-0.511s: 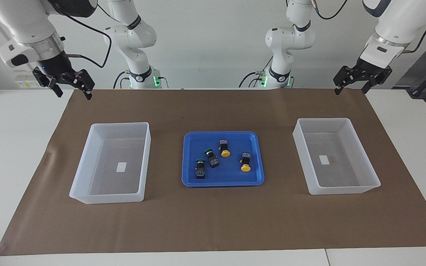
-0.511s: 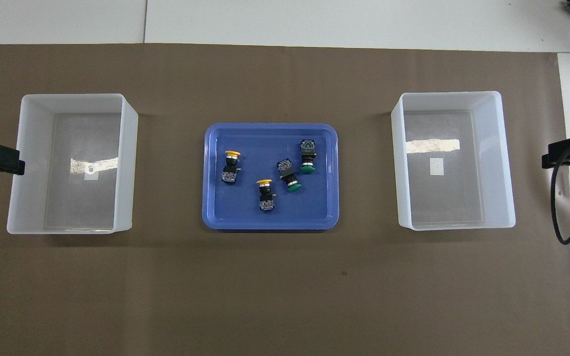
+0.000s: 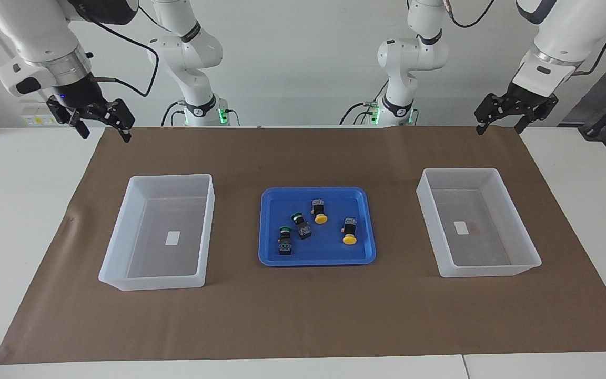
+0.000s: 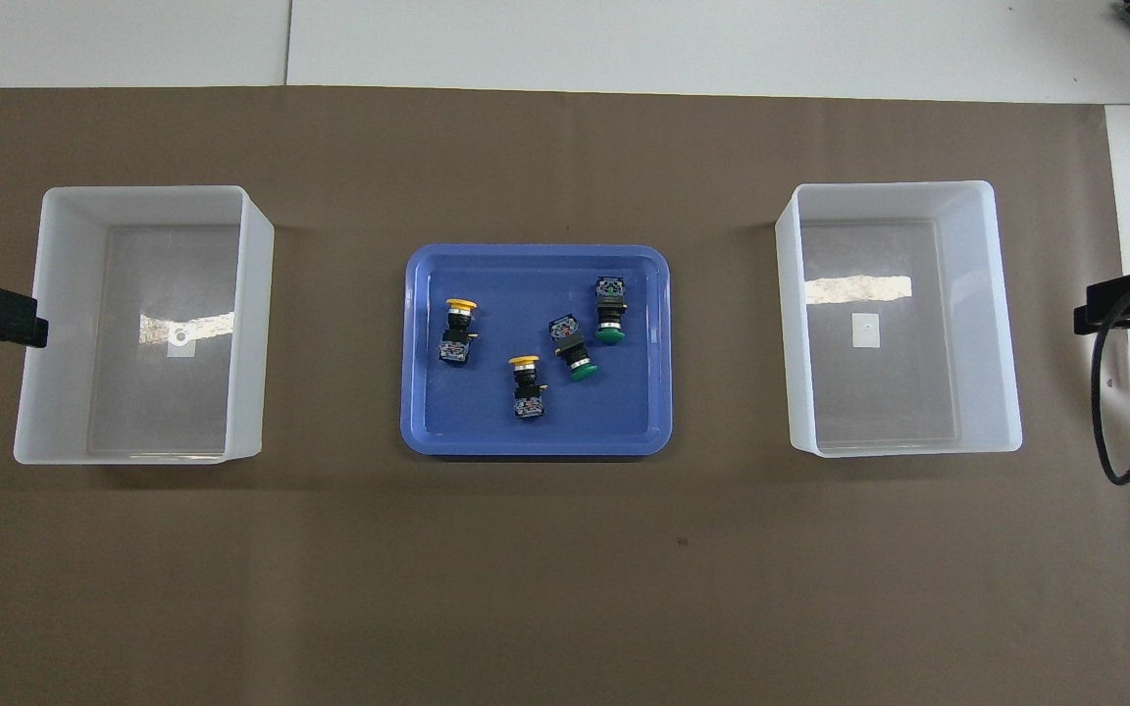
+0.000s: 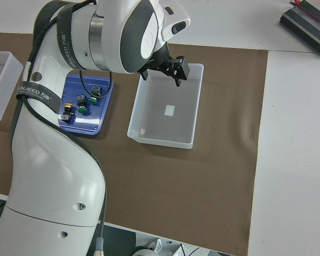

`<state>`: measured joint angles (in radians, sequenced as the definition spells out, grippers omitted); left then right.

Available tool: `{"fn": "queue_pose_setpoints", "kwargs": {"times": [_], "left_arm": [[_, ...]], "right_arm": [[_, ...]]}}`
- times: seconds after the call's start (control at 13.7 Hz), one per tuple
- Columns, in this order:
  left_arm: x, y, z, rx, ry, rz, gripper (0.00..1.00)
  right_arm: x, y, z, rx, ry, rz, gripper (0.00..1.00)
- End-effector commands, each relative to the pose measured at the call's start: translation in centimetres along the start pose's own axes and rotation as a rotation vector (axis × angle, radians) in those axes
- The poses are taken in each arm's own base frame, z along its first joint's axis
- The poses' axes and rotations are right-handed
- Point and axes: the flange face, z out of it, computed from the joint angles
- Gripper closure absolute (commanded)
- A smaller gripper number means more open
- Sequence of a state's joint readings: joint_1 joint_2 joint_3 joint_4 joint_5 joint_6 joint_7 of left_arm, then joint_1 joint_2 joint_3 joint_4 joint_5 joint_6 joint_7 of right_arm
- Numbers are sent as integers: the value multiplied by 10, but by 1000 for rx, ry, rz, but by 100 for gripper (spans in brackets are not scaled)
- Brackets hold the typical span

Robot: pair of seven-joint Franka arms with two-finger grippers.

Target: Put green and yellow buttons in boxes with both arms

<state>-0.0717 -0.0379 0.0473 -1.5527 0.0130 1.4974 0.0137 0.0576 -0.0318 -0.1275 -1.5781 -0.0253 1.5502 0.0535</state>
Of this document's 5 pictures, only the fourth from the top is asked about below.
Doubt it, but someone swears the yellow push button switch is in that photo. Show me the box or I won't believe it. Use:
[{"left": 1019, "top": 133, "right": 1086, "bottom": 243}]
[
  {"left": 438, "top": 298, "right": 481, "bottom": 366},
  {"left": 508, "top": 355, "right": 546, "bottom": 422}
]

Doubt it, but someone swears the green push button switch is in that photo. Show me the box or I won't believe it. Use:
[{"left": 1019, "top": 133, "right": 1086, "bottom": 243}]
[
  {"left": 547, "top": 313, "right": 600, "bottom": 383},
  {"left": 592, "top": 276, "right": 628, "bottom": 345}
]

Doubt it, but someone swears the translucent white plastic box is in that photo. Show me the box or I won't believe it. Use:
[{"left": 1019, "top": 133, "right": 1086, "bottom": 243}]
[
  {"left": 775, "top": 180, "right": 1024, "bottom": 459},
  {"left": 13, "top": 185, "right": 276, "bottom": 466}
]

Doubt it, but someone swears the blue plastic tray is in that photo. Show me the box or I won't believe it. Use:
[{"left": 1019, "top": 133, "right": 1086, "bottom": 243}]
[{"left": 400, "top": 244, "right": 673, "bottom": 458}]

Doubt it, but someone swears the brown paper table mat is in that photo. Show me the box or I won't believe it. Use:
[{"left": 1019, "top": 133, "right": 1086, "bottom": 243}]
[{"left": 0, "top": 86, "right": 1130, "bottom": 706}]

